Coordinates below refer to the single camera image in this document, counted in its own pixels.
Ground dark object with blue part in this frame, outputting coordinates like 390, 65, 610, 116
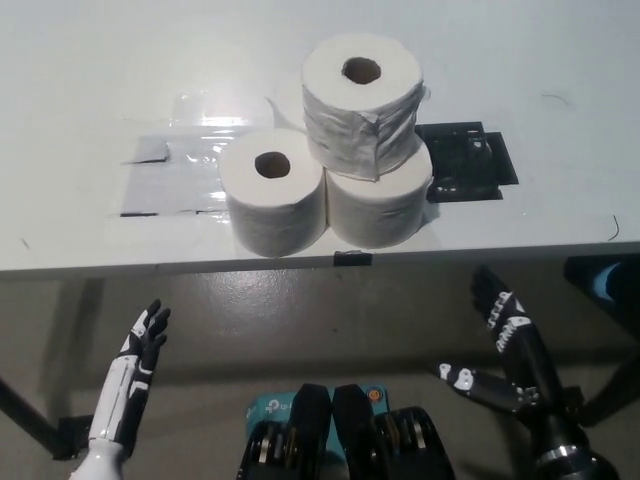
564, 255, 640, 304

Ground teal tp-link box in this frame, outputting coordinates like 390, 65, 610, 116
244, 382, 390, 441

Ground taped toilet paper roll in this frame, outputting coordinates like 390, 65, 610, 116
299, 33, 431, 184

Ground large black tape patch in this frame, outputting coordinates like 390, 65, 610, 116
415, 119, 520, 204

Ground grey tape patch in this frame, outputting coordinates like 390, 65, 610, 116
119, 132, 236, 219

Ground small black tape piece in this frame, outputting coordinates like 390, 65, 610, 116
333, 251, 374, 267

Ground black diagonal table leg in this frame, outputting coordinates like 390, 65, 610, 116
0, 374, 66, 454
584, 359, 640, 429

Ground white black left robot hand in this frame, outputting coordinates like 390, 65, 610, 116
88, 298, 171, 451

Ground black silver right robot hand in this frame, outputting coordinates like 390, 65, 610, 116
437, 264, 591, 450

